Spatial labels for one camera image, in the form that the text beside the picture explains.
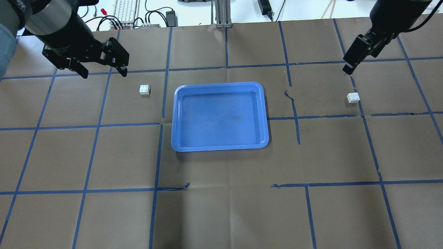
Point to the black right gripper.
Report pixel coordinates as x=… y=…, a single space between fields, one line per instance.
x=388 y=18

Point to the white block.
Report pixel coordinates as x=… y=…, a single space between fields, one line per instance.
x=145 y=89
x=353 y=97

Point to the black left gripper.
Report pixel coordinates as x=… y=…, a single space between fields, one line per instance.
x=66 y=37

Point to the black power adapter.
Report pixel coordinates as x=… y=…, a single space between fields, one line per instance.
x=171 y=18

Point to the blue plastic tray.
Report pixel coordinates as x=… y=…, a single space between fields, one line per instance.
x=221 y=116

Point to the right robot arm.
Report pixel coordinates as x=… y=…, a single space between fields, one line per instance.
x=389 y=18

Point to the white keyboard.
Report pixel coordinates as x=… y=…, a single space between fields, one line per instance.
x=126 y=11

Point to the aluminium frame post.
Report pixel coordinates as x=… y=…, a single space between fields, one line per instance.
x=223 y=14

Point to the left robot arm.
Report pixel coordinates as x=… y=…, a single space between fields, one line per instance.
x=68 y=41

